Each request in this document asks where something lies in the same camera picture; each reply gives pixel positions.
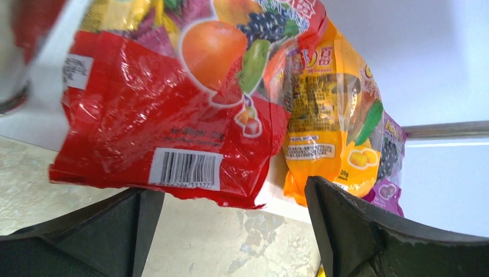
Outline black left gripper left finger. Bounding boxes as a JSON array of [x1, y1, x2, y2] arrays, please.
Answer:
[[1, 188, 165, 276]]

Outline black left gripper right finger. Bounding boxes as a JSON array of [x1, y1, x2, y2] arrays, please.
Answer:
[[305, 177, 488, 276]]

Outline purple grape candy bag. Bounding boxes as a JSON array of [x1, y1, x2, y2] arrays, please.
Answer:
[[363, 113, 407, 217]]

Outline orange mango candy bag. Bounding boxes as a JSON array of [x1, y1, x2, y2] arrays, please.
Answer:
[[283, 23, 384, 206]]

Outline red mixed fruit candy bag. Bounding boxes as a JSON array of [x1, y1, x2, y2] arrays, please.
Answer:
[[48, 1, 328, 209]]

